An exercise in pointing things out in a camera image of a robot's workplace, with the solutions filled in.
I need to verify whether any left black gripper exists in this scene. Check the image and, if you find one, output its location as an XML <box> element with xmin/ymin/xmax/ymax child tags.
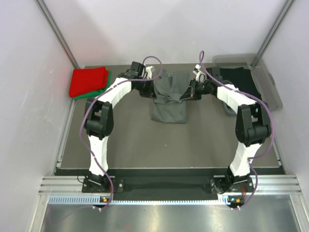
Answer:
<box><xmin>134</xmin><ymin>76</ymin><xmax>156</xmax><ymax>99</ymax></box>

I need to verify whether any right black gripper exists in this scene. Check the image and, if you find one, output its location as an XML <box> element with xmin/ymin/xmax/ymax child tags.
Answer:
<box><xmin>180</xmin><ymin>79</ymin><xmax>211</xmax><ymax>101</ymax></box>

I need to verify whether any grey t shirt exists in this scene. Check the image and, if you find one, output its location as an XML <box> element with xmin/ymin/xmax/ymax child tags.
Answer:
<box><xmin>151</xmin><ymin>70</ymin><xmax>189</xmax><ymax>124</ymax></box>

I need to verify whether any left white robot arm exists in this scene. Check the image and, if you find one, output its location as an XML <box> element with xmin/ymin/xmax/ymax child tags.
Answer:
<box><xmin>83</xmin><ymin>62</ymin><xmax>156</xmax><ymax>192</ymax></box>

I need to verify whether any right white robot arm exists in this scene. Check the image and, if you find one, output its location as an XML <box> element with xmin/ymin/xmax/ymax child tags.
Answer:
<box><xmin>181</xmin><ymin>65</ymin><xmax>271</xmax><ymax>194</ymax></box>

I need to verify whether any green folded t shirt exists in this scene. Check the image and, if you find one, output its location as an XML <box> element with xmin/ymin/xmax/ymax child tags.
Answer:
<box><xmin>73</xmin><ymin>70</ymin><xmax>112</xmax><ymax>100</ymax></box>

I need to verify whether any black t shirt in bin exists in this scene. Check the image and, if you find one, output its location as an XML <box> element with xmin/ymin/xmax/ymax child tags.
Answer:
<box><xmin>219</xmin><ymin>68</ymin><xmax>262</xmax><ymax>100</ymax></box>

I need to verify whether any red folded t shirt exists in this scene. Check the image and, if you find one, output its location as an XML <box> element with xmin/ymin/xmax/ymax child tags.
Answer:
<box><xmin>69</xmin><ymin>67</ymin><xmax>109</xmax><ymax>98</ymax></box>

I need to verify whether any clear plastic bin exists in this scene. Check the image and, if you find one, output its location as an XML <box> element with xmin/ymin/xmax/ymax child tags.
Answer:
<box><xmin>212</xmin><ymin>54</ymin><xmax>283</xmax><ymax>112</ymax></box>

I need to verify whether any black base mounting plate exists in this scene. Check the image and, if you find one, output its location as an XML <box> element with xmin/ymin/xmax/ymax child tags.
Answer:
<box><xmin>82</xmin><ymin>175</ymin><xmax>254</xmax><ymax>198</ymax></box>

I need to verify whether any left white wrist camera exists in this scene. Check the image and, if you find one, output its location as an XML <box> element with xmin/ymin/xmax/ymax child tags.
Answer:
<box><xmin>143</xmin><ymin>66</ymin><xmax>155</xmax><ymax>79</ymax></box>

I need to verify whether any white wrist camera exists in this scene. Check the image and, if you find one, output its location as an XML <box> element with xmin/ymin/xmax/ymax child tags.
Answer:
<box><xmin>143</xmin><ymin>66</ymin><xmax>155</xmax><ymax>79</ymax></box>
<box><xmin>193</xmin><ymin>64</ymin><xmax>206</xmax><ymax>82</ymax></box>

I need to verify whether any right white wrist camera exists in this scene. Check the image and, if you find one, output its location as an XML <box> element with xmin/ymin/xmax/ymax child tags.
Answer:
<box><xmin>193</xmin><ymin>64</ymin><xmax>206</xmax><ymax>82</ymax></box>

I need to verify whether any aluminium front rail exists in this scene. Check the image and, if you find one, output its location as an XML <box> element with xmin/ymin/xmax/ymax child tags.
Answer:
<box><xmin>39</xmin><ymin>175</ymin><xmax>302</xmax><ymax>195</ymax></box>

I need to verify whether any left aluminium frame post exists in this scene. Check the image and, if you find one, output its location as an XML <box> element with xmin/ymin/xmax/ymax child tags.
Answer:
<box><xmin>34</xmin><ymin>0</ymin><xmax>80</xmax><ymax>69</ymax></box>

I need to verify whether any aluminium frame post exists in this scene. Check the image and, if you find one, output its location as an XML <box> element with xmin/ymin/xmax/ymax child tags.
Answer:
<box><xmin>250</xmin><ymin>0</ymin><xmax>295</xmax><ymax>69</ymax></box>
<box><xmin>34</xmin><ymin>0</ymin><xmax>80</xmax><ymax>69</ymax></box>

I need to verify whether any right aluminium frame post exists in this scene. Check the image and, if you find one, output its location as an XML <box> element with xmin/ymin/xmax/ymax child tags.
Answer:
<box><xmin>250</xmin><ymin>0</ymin><xmax>295</xmax><ymax>69</ymax></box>

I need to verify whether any slotted grey cable duct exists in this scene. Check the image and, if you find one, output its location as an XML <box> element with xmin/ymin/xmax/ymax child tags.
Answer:
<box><xmin>48</xmin><ymin>194</ymin><xmax>244</xmax><ymax>205</ymax></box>

